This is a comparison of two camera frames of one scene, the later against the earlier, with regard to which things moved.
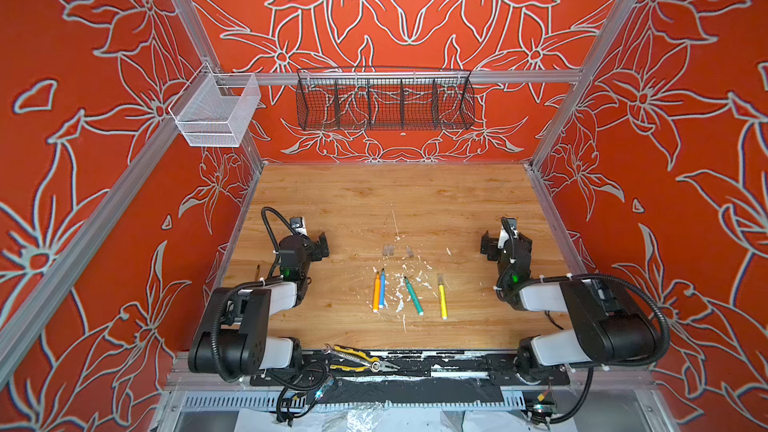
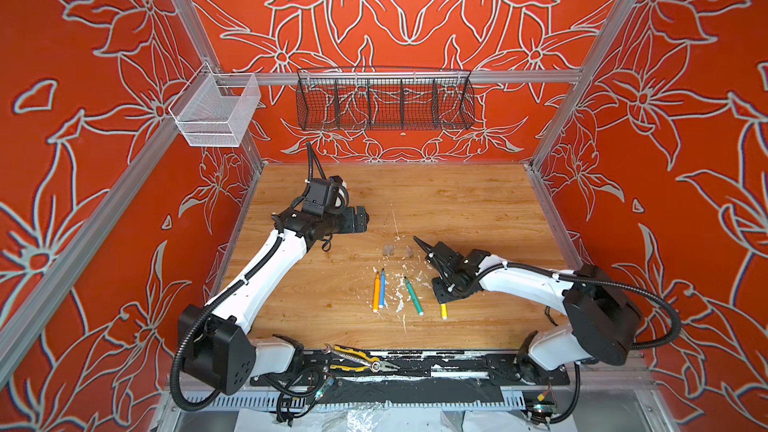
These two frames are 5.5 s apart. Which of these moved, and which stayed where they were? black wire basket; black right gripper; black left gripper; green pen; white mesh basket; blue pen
Moved: black right gripper; black left gripper
Stayed: black wire basket; white mesh basket; blue pen; green pen
